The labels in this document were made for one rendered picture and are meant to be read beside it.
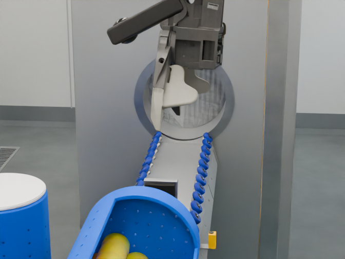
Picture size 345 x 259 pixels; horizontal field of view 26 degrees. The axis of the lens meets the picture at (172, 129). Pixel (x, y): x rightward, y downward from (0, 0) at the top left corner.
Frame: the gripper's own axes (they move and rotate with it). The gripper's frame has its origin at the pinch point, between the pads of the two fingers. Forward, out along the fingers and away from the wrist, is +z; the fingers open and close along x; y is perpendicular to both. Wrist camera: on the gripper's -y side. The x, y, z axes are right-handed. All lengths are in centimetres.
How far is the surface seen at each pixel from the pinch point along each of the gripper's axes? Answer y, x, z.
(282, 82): 12, 120, 5
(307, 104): 21, 508, 62
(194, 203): -11, 118, 45
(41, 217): -54, 102, 50
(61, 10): -181, 478, 2
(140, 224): -16, 66, 37
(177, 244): -7, 68, 41
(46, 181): -148, 368, 113
